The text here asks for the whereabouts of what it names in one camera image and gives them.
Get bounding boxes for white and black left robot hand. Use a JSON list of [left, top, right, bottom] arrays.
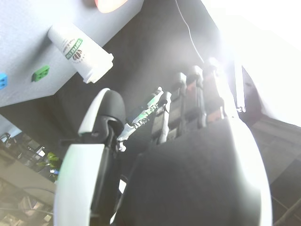
[[53, 57, 273, 226]]

